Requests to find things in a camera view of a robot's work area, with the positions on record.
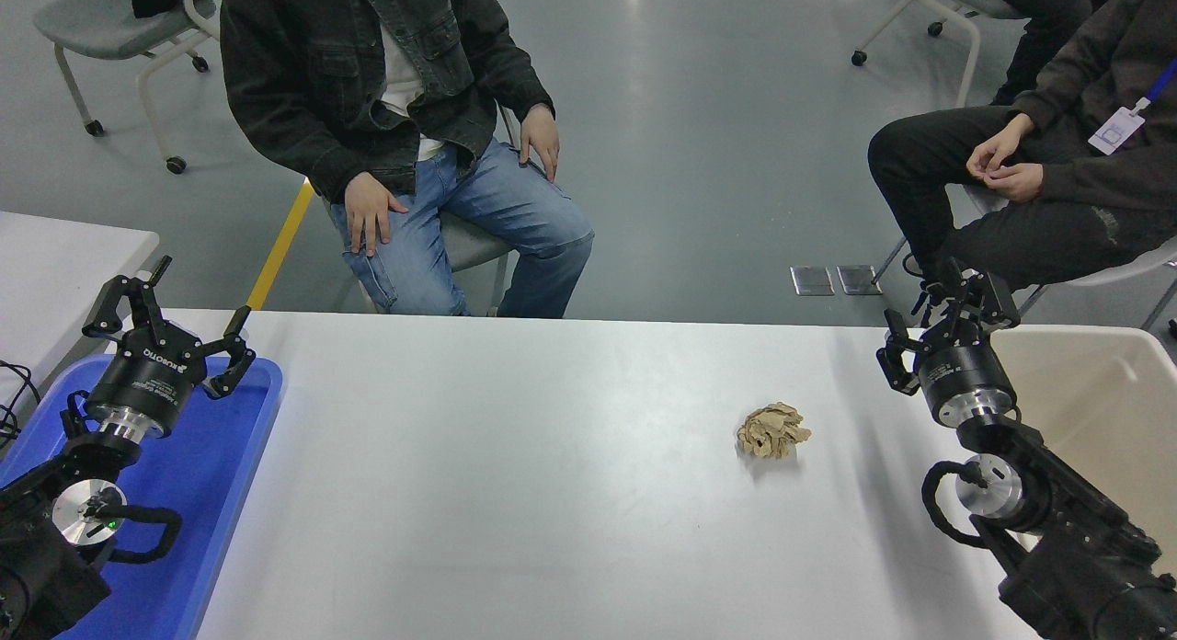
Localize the blue plastic tray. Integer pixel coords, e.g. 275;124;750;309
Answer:
0;353;283;640

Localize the large pale bin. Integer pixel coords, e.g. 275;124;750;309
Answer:
988;325;1177;577

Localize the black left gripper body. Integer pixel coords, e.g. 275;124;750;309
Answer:
86;326;207;429

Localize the black cable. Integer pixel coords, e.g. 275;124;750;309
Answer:
0;362;40;448

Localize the tan paper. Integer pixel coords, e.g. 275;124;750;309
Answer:
736;402;812;460

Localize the person's left hand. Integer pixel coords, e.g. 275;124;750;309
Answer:
980;162;1044;203
519;104;561;183

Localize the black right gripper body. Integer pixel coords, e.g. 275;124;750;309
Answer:
908;330;1015;418

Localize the person's right hand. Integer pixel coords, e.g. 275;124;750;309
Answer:
344;173;409;257
966;114;1036;179

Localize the white badge blue lanyard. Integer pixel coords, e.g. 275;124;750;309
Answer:
1088;59;1177;155

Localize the white chair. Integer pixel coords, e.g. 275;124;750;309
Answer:
872;185;1177;336

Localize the white side table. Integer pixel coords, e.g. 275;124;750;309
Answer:
0;211;160;411

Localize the person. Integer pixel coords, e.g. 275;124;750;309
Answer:
219;0;596;319
961;0;1132;108
867;0;1177;314

